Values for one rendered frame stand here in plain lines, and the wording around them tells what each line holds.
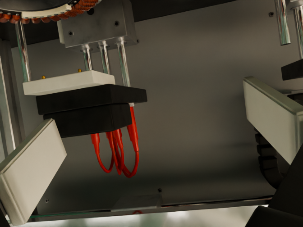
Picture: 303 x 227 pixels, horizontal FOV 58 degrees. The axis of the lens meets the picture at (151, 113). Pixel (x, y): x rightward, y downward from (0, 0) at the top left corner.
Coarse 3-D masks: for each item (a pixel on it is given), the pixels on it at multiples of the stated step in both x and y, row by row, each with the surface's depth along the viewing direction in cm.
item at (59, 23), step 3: (60, 18) 32; (57, 21) 32; (60, 21) 32; (57, 24) 33; (60, 24) 32; (60, 27) 32; (60, 30) 32; (60, 33) 32; (60, 36) 32; (63, 36) 32; (60, 39) 32; (63, 39) 32; (60, 42) 33; (63, 42) 33
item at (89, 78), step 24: (120, 48) 32; (96, 72) 21; (48, 96) 24; (72, 96) 23; (96, 96) 23; (120, 96) 25; (144, 96) 36; (72, 120) 24; (96, 120) 23; (120, 120) 25
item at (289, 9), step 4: (288, 0) 27; (292, 0) 27; (296, 0) 27; (300, 0) 27; (288, 4) 27; (292, 4) 28; (296, 4) 28; (300, 4) 28; (288, 8) 29; (292, 8) 29; (288, 12) 30; (292, 12) 31
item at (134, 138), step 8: (128, 128) 31; (136, 128) 31; (96, 136) 32; (112, 136) 34; (120, 136) 31; (136, 136) 31; (96, 144) 32; (112, 144) 34; (120, 144) 31; (136, 144) 31; (96, 152) 32; (112, 152) 34; (120, 152) 32; (136, 152) 31; (112, 160) 35; (120, 160) 35; (136, 160) 31; (104, 168) 33; (120, 168) 33; (136, 168) 31; (128, 176) 33
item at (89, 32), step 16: (112, 0) 30; (128, 0) 33; (80, 16) 31; (96, 16) 30; (112, 16) 30; (128, 16) 32; (64, 32) 31; (80, 32) 31; (96, 32) 31; (112, 32) 30; (128, 32) 31; (80, 48) 32; (96, 48) 34; (112, 48) 35
